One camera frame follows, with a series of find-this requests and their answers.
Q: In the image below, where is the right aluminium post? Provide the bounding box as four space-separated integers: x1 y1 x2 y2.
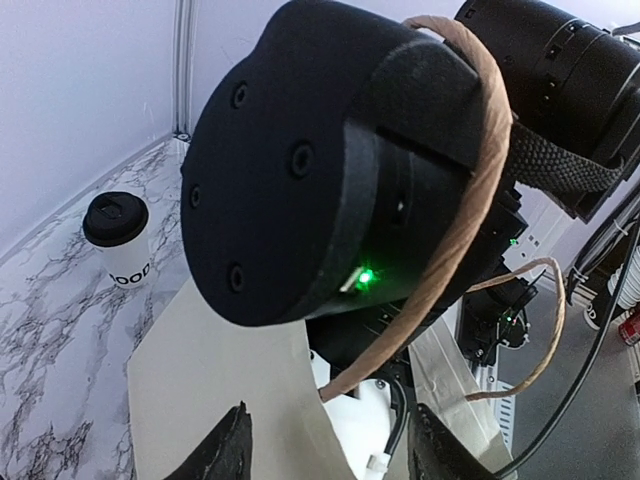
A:
172 0 196 141

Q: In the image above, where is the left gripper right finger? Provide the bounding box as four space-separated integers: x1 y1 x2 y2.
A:
407 403 495 480

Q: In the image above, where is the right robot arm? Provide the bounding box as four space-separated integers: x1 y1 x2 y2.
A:
181 1 639 401

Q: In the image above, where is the black cup lid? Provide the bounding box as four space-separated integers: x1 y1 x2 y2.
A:
82 191 149 248

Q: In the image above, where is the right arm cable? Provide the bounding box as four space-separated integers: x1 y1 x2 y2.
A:
494 189 640 480

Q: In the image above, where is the red soda can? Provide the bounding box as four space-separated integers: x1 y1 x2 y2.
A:
618 316 640 346

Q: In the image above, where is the stack of white cups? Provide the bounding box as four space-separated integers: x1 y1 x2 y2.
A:
583 248 639 330

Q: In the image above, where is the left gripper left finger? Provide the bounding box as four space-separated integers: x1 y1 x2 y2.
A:
169 402 253 480

